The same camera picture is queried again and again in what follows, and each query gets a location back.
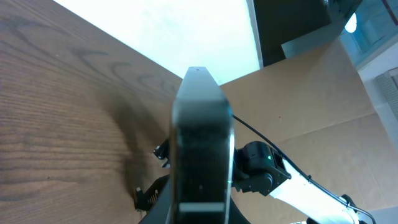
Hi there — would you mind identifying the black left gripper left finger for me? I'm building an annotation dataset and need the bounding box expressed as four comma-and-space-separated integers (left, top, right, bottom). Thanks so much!
139, 181, 171, 224

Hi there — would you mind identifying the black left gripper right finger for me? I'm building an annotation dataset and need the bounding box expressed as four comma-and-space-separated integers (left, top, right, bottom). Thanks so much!
228, 199, 250, 224

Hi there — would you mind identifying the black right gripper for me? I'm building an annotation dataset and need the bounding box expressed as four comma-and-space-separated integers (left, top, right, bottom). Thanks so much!
133, 139, 170, 212

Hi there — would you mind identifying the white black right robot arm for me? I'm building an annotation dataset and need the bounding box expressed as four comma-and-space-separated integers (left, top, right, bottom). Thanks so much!
133, 141, 375, 223

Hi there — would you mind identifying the cardboard side panel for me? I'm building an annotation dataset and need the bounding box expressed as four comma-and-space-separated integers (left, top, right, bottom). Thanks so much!
222, 40, 397, 223

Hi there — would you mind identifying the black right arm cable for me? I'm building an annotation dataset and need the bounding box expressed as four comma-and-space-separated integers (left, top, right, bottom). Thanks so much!
231, 114, 377, 224

